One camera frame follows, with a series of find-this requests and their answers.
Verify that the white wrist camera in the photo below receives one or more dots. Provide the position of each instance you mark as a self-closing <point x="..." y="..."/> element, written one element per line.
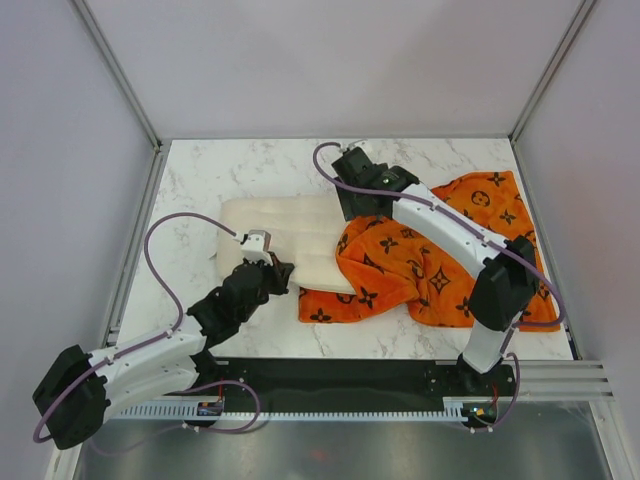
<point x="254" y="246"/>
<point x="354" y="144"/>

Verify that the aluminium enclosure frame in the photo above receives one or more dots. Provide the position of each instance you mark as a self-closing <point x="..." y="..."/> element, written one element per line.
<point x="611" y="429"/>

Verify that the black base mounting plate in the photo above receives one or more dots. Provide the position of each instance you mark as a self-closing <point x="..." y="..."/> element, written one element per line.
<point x="352" y="385"/>

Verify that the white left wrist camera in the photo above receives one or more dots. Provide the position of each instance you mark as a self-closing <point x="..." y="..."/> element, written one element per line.
<point x="254" y="246"/>

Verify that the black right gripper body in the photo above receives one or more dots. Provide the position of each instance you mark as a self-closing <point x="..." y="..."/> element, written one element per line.
<point x="350" y="206"/>

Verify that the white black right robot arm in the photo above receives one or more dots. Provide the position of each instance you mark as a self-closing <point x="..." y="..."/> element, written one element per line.
<point x="504" y="271"/>

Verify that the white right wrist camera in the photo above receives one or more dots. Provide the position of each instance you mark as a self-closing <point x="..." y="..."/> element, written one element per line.
<point x="354" y="144"/>

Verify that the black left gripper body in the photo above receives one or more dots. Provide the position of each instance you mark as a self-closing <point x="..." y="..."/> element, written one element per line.
<point x="272" y="280"/>

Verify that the white slotted cable duct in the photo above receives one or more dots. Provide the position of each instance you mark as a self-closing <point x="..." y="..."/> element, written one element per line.
<point x="184" y="409"/>

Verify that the cream white pillow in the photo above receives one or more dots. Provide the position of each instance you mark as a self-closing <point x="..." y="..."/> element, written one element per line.
<point x="304" y="230"/>

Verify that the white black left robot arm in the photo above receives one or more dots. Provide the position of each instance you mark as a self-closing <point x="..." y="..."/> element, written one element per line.
<point x="82" y="390"/>

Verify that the orange black patterned pillowcase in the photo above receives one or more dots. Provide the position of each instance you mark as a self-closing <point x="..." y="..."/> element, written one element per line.
<point x="389" y="265"/>

